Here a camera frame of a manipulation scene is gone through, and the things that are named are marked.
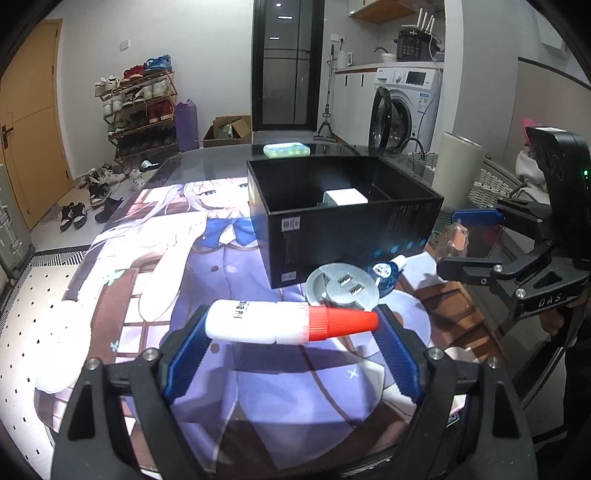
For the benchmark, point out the patterned floor rug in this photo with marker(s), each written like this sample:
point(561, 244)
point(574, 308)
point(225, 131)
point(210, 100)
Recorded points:
point(27, 314)

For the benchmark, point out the white glue bottle red cap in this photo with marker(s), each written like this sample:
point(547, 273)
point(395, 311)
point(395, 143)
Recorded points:
point(258, 323)

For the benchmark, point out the white kettle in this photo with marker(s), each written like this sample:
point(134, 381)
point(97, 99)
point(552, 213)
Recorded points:
point(344, 60)

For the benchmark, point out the wooden wall cabinet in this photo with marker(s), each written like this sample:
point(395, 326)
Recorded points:
point(383, 11)

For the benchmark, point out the brown cardboard box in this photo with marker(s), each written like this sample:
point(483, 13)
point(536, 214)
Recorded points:
point(238, 131)

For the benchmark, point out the small pink bottle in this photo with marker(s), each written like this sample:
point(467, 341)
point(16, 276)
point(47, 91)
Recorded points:
point(455, 242)

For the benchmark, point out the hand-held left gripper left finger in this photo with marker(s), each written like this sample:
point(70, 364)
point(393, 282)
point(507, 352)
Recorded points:
point(184, 360)

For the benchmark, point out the white washing machine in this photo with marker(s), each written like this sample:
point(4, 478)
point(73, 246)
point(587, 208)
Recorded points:
point(415, 106)

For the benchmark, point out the black glass door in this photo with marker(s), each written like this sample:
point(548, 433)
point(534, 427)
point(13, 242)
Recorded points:
point(286, 69)

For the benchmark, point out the wooden door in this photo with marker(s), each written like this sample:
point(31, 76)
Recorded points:
point(32, 115)

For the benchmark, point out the person's right hand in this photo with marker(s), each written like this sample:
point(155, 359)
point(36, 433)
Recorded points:
point(551, 323)

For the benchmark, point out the metal shoe rack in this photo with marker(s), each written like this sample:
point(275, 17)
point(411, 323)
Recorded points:
point(174, 92)

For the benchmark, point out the beige cylindrical bin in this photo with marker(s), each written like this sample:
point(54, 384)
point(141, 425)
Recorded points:
point(461, 170)

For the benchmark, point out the wicker chair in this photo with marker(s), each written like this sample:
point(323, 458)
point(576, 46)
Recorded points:
point(496, 184)

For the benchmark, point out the purple bag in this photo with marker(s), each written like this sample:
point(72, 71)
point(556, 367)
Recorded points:
point(185, 127)

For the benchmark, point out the white power adapter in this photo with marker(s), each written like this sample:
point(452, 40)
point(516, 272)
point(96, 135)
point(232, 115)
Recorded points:
point(346, 197)

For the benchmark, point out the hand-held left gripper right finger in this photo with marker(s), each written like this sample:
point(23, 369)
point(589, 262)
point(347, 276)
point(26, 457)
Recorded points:
point(399, 364)

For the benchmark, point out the mop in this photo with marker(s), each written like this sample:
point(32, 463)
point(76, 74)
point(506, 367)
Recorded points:
point(328, 115)

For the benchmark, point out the shoes group on rack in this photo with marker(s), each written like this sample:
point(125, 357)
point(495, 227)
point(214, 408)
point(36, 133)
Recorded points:
point(138, 97)

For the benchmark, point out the black kitchen appliance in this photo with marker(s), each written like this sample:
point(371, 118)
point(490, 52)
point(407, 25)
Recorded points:
point(415, 46)

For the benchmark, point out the white router with antennas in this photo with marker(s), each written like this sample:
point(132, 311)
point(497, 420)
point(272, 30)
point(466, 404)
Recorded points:
point(418, 25)

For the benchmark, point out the scattered floor shoes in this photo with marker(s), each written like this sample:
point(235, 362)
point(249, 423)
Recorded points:
point(101, 194)

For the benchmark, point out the pile of clothes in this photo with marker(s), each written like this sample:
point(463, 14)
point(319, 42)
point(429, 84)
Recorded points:
point(528, 161)

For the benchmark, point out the silver suitcase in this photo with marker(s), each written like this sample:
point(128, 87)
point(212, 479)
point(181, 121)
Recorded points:
point(11, 221)

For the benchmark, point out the round silver socket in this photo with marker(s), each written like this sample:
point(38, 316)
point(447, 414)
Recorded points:
point(341, 286)

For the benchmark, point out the pale green plastic case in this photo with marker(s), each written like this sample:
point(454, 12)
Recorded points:
point(286, 150)

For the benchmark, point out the white bowl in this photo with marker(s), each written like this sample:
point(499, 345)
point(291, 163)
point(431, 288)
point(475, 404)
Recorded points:
point(388, 57)

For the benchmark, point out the small blue round bottle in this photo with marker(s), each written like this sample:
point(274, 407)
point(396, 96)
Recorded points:
point(383, 272)

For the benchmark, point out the black cardboard box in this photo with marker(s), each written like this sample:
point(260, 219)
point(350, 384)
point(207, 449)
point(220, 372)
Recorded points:
point(323, 240)

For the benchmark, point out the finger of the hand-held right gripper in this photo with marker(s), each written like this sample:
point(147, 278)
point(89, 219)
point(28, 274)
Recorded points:
point(475, 218)
point(466, 271)

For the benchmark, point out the printed desk mat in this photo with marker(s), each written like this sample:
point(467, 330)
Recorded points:
point(277, 392)

